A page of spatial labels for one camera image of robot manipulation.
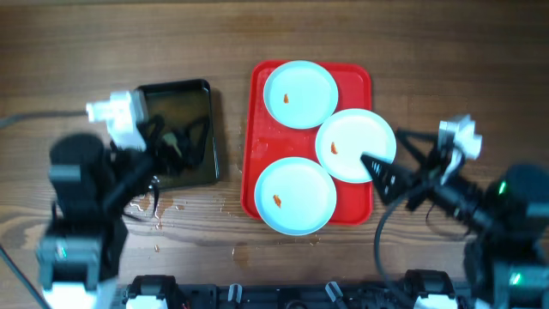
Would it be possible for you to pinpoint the light blue plate bottom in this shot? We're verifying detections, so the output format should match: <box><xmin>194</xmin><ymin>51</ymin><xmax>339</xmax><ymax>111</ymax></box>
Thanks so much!
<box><xmin>254</xmin><ymin>157</ymin><xmax>337</xmax><ymax>236</ymax></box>

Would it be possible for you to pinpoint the orange green sponge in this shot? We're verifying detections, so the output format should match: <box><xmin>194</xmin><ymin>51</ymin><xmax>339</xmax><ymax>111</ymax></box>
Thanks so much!
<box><xmin>163</xmin><ymin>132</ymin><xmax>182</xmax><ymax>157</ymax></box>

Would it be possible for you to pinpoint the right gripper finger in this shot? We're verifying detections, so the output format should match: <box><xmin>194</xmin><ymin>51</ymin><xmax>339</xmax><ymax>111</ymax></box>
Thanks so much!
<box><xmin>360</xmin><ymin>154</ymin><xmax>414</xmax><ymax>205</ymax></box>
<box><xmin>395</xmin><ymin>129</ymin><xmax>442</xmax><ymax>166</ymax></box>

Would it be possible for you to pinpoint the light blue plate top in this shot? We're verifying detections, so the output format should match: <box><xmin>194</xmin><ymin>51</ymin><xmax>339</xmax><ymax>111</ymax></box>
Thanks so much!
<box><xmin>262</xmin><ymin>60</ymin><xmax>339</xmax><ymax>130</ymax></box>

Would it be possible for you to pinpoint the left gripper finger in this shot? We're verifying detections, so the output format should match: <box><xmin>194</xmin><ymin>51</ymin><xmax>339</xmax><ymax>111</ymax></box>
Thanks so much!
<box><xmin>143</xmin><ymin>115</ymin><xmax>166</xmax><ymax>152</ymax></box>
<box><xmin>175</xmin><ymin>116</ymin><xmax>210</xmax><ymax>167</ymax></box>

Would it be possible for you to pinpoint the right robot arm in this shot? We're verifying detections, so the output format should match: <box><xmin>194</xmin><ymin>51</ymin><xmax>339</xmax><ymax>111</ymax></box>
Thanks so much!
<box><xmin>360</xmin><ymin>129</ymin><xmax>548</xmax><ymax>308</ymax></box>

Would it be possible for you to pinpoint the light blue plate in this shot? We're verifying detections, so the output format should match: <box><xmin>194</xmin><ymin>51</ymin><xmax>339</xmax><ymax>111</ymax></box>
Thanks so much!
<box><xmin>315</xmin><ymin>108</ymin><xmax>396</xmax><ymax>184</ymax></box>
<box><xmin>254</xmin><ymin>157</ymin><xmax>337</xmax><ymax>236</ymax></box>
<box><xmin>262</xmin><ymin>60</ymin><xmax>339</xmax><ymax>130</ymax></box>

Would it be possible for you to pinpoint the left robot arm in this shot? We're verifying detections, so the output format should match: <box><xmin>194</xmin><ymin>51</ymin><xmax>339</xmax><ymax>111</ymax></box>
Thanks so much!
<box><xmin>36</xmin><ymin>116</ymin><xmax>211</xmax><ymax>308</ymax></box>

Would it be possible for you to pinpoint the black water tray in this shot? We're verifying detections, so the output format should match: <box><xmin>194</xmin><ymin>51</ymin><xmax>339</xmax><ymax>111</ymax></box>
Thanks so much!
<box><xmin>137</xmin><ymin>79</ymin><xmax>220</xmax><ymax>191</ymax></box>

